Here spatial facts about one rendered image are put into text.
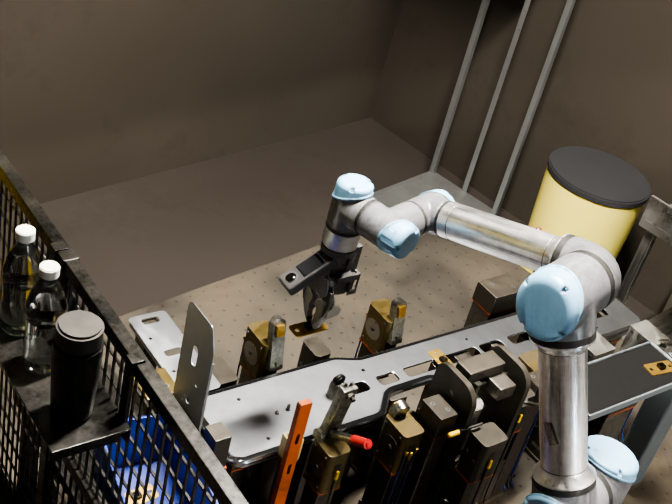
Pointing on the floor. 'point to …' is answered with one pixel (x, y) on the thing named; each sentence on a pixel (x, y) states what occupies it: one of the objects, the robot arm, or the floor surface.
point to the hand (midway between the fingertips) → (310, 321)
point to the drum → (590, 197)
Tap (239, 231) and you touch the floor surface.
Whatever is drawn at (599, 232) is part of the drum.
